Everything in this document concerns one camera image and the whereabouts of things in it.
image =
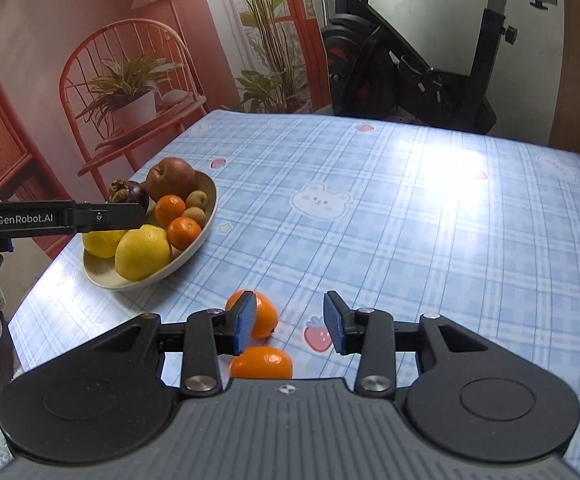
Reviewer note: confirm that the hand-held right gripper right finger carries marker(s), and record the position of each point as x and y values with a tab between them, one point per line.
335	322

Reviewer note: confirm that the cream oval bowl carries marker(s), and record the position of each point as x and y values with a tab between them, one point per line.
211	192

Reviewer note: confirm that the wall poster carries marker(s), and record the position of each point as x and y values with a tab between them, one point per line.
45	20

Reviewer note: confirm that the yellow lemon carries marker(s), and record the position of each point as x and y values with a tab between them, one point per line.
100	243
142	255

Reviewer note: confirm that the dark purple mangosteen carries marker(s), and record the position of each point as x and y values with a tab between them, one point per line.
130	192

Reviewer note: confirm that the small orange mandarin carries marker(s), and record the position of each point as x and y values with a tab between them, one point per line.
184	234
170	210
266	317
262	362

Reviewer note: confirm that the black exercise bike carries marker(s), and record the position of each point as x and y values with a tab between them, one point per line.
369	75

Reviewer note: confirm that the red apple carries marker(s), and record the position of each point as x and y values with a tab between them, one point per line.
170	180

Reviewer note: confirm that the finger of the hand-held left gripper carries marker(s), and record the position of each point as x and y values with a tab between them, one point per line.
110	216

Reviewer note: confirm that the blue plaid tablecloth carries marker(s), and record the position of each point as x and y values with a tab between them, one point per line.
394	210

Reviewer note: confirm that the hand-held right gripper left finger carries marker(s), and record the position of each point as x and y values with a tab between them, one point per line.
245	322

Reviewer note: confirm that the small brown longan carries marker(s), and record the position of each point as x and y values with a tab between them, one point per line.
194	215
197	199

